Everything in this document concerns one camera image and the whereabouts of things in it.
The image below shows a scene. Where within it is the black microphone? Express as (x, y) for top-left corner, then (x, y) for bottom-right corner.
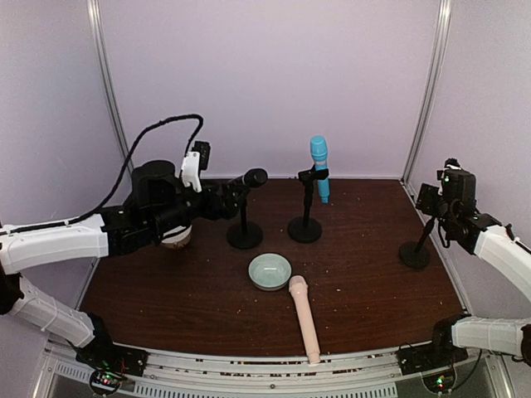
(227, 168), (269, 191)

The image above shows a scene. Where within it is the black microphone stand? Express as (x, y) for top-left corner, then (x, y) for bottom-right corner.
(226, 188), (263, 250)
(398, 216), (436, 270)
(287, 166), (329, 244)

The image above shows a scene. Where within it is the blue toy microphone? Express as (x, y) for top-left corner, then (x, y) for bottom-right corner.
(309, 135), (330, 204)

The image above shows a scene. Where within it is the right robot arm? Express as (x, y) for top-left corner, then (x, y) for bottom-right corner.
(416, 158), (530, 365)

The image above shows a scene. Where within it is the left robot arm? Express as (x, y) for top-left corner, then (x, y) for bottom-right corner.
(1, 160), (268, 355)

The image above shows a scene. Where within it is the green ceramic bowl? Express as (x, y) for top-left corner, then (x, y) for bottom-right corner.
(248, 253), (292, 291)

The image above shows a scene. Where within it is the pink toy microphone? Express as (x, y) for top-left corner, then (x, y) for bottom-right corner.
(289, 275), (321, 366)

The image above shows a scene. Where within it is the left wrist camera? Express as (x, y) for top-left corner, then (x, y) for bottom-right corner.
(179, 141), (211, 193)

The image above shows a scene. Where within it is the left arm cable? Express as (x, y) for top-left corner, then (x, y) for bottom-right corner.
(12, 114), (205, 233)

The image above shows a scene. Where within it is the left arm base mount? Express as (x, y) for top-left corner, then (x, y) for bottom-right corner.
(71, 343), (149, 397)

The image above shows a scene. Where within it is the right aluminium frame post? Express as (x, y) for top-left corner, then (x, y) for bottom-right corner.
(402, 0), (452, 186)

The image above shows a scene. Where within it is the aluminium frame post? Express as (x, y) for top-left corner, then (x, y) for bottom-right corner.
(402, 0), (452, 186)
(86, 0), (129, 161)

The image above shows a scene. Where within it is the left aluminium frame post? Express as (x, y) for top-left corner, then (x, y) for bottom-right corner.
(86, 0), (129, 161)

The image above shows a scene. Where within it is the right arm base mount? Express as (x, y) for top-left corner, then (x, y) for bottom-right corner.
(396, 342), (469, 396)

